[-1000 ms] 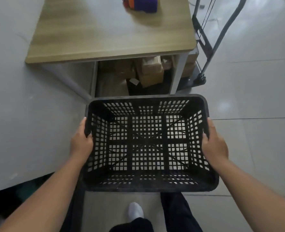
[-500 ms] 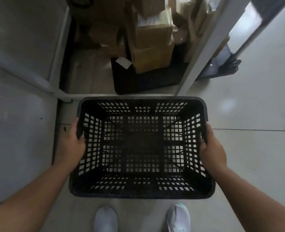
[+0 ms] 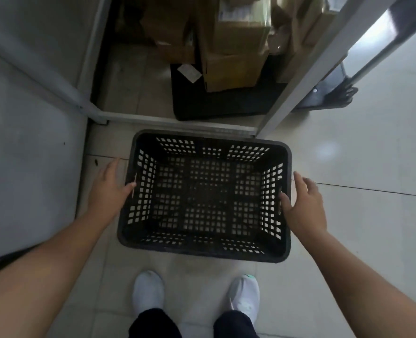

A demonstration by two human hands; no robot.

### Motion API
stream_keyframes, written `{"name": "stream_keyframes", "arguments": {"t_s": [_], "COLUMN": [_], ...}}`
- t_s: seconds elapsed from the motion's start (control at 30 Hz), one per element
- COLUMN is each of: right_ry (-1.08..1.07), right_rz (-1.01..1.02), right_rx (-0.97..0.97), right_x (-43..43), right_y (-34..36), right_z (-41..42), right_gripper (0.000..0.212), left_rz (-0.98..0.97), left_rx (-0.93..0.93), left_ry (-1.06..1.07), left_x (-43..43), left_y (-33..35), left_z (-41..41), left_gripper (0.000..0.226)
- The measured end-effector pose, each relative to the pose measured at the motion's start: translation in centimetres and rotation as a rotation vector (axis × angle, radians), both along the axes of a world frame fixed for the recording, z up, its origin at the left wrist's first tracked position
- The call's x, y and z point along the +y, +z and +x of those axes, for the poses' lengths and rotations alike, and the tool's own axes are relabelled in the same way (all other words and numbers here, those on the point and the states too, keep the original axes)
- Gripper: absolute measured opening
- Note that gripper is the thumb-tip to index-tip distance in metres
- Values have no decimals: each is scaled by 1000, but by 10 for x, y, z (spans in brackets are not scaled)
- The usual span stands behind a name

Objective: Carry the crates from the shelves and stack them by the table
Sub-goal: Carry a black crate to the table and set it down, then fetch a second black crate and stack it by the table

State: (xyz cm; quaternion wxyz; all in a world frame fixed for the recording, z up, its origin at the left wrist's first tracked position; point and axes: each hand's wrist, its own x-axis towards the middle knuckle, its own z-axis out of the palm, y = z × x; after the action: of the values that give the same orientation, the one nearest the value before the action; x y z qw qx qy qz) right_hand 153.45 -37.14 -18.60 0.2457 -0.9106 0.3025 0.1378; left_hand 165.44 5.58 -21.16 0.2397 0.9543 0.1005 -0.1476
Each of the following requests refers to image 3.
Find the person's right hand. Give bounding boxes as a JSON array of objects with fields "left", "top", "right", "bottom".
[{"left": 280, "top": 171, "right": 328, "bottom": 240}]

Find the person's left hand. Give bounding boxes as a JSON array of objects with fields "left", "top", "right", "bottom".
[{"left": 87, "top": 157, "right": 137, "bottom": 226}]

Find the black plastic crate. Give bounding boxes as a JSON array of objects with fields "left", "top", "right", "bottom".
[{"left": 117, "top": 129, "right": 293, "bottom": 263}]

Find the person's left forearm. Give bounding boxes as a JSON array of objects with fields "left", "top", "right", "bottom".
[{"left": 0, "top": 211, "right": 121, "bottom": 338}]

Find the person's right forearm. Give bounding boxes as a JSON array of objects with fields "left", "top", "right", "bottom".
[{"left": 299, "top": 230, "right": 416, "bottom": 338}]

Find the person's left leg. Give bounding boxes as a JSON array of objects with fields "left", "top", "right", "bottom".
[{"left": 129, "top": 307, "right": 183, "bottom": 338}]

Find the person's leg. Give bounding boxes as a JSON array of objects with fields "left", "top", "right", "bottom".
[
  {"left": 213, "top": 310, "right": 259, "bottom": 338},
  {"left": 129, "top": 307, "right": 183, "bottom": 338}
]

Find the person's right leg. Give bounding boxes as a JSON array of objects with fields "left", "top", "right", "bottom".
[{"left": 213, "top": 310, "right": 259, "bottom": 338}]

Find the white left shoe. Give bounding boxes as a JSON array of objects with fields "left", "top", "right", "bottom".
[{"left": 132, "top": 270, "right": 166, "bottom": 317}]

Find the white shoe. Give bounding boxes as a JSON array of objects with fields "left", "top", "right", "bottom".
[
  {"left": 228, "top": 274, "right": 261, "bottom": 324},
  {"left": 132, "top": 270, "right": 166, "bottom": 317}
]

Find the white partition panel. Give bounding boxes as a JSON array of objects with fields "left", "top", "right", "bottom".
[{"left": 0, "top": 0, "right": 105, "bottom": 264}]

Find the white right shoe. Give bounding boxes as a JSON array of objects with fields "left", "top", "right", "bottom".
[{"left": 228, "top": 274, "right": 261, "bottom": 324}]

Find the black floor mat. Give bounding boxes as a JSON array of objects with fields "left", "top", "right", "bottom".
[{"left": 170, "top": 54, "right": 290, "bottom": 121}]

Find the white paper label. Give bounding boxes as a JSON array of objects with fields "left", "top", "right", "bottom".
[{"left": 177, "top": 63, "right": 204, "bottom": 84}]

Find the pile of cardboard boxes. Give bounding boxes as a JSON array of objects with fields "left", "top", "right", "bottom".
[{"left": 137, "top": 0, "right": 339, "bottom": 94}]

